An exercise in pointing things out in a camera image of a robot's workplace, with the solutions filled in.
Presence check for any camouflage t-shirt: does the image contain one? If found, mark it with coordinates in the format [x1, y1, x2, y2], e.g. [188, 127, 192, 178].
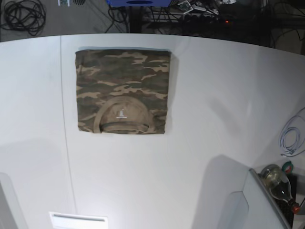
[75, 49, 171, 135]

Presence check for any black power strip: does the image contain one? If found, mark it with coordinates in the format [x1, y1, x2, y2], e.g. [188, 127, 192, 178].
[183, 13, 233, 24]

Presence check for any blue box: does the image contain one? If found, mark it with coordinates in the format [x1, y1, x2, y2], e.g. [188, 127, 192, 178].
[107, 0, 171, 7]

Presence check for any clear glass bottle red cap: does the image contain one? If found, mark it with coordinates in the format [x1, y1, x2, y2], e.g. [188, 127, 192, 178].
[260, 164, 301, 214]

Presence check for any green tape roll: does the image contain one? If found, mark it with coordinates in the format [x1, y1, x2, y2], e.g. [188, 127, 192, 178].
[282, 161, 294, 174]

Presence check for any white coiled cable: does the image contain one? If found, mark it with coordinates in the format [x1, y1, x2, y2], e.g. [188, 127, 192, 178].
[279, 112, 305, 157]

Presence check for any black cable bundle on floor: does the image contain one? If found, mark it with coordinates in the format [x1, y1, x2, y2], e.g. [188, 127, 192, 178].
[0, 0, 46, 37]

